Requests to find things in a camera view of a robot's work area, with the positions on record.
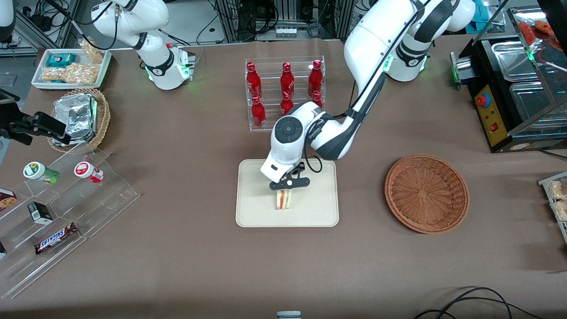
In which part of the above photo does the triangular sandwich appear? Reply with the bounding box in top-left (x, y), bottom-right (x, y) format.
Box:
top-left (274, 189), bottom-right (295, 211)

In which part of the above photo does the round metal knob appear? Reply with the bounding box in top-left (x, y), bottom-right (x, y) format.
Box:
top-left (449, 51), bottom-right (475, 91)

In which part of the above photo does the Snickers chocolate bar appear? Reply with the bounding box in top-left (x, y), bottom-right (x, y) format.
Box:
top-left (34, 222), bottom-right (79, 255)

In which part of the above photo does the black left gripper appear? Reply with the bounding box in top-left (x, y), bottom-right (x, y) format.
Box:
top-left (269, 162), bottom-right (311, 195)

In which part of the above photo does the clear acrylic bottle rack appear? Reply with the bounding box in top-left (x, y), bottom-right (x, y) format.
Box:
top-left (245, 55), bottom-right (326, 132)

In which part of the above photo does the small clear peanut snack bag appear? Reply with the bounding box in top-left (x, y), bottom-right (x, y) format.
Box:
top-left (78, 38), bottom-right (104, 64)

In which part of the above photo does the large round wicker basket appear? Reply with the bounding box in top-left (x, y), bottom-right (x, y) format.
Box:
top-left (384, 154), bottom-right (470, 234)

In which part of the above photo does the large clear peanut snack bag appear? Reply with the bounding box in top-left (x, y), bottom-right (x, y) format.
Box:
top-left (41, 62), bottom-right (100, 86)

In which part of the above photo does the aluminium foil container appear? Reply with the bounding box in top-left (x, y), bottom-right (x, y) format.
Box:
top-left (53, 93), bottom-right (98, 145)

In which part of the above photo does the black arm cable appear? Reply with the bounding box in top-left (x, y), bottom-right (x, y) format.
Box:
top-left (303, 0), bottom-right (427, 174)

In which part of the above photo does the teal snack packet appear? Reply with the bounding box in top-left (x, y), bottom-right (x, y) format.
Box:
top-left (46, 53), bottom-right (77, 68)

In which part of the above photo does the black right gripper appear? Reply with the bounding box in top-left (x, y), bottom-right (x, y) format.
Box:
top-left (0, 112), bottom-right (72, 146)

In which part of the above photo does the small oval wicker basket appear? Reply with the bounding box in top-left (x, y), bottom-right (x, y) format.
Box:
top-left (47, 87), bottom-right (111, 153)

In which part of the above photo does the white wire snack tray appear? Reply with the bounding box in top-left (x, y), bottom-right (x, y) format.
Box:
top-left (538, 171), bottom-right (567, 245)

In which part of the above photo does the small black carton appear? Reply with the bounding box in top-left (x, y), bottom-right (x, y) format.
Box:
top-left (27, 201), bottom-right (54, 225)

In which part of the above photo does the clear acrylic stepped shelf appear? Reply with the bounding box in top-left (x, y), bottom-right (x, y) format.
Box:
top-left (0, 142), bottom-right (141, 300)

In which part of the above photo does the steel pan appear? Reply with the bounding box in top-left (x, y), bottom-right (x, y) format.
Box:
top-left (491, 41), bottom-right (540, 83)
top-left (509, 82), bottom-right (567, 129)

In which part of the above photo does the black floor cable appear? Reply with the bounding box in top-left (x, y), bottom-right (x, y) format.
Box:
top-left (413, 287), bottom-right (546, 319)

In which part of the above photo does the beige rectangular tray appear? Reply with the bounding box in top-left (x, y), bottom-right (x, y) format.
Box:
top-left (235, 158), bottom-right (340, 228)

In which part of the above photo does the brown cookie box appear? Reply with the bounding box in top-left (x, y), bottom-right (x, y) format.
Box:
top-left (0, 188), bottom-right (18, 212)

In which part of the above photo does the black food display warmer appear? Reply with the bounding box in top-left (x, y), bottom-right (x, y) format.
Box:
top-left (459, 5), bottom-right (567, 154)

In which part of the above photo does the brown table cover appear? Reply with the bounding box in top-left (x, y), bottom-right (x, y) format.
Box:
top-left (0, 37), bottom-right (567, 319)

